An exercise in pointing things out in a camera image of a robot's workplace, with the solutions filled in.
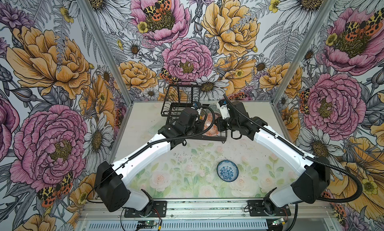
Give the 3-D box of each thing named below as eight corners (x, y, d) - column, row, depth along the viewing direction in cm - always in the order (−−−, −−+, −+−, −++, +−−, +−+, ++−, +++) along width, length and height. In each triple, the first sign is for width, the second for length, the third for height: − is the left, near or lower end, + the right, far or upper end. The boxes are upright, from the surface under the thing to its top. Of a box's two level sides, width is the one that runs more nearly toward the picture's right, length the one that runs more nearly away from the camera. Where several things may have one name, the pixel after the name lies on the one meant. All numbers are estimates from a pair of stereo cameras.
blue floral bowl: (217, 181, 85) (218, 178, 81) (216, 163, 92) (217, 159, 88) (237, 181, 85) (239, 178, 81) (234, 163, 92) (236, 159, 88)
